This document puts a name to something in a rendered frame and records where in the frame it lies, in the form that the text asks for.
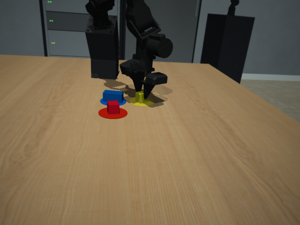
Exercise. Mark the red circle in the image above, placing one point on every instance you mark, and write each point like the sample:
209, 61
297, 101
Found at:
104, 113

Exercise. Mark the yellow circle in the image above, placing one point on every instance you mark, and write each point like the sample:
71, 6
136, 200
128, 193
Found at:
149, 103

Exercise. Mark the red cube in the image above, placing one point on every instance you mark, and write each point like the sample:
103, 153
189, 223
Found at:
113, 107

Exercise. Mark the olive yellow cube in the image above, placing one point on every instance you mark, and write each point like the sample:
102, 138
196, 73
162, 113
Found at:
139, 97

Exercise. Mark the blue block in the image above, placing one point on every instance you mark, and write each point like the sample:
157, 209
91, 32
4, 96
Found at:
112, 95

